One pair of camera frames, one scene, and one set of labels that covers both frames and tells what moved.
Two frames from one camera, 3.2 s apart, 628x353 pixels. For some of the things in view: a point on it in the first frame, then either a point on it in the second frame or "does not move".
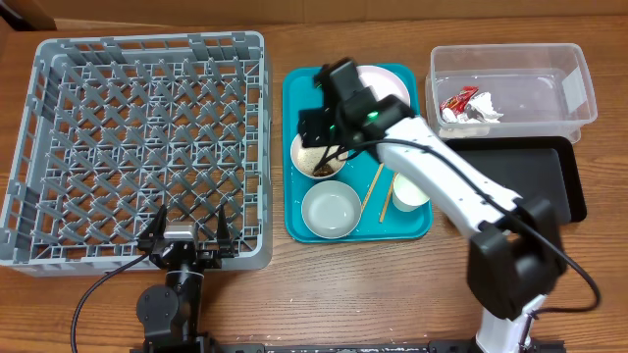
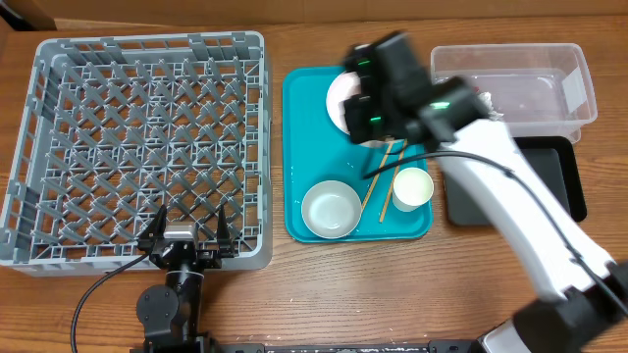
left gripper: [226, 245] does not move
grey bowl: [331, 209] does not move
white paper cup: [406, 195] does not move
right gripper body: [314, 128] → [360, 116]
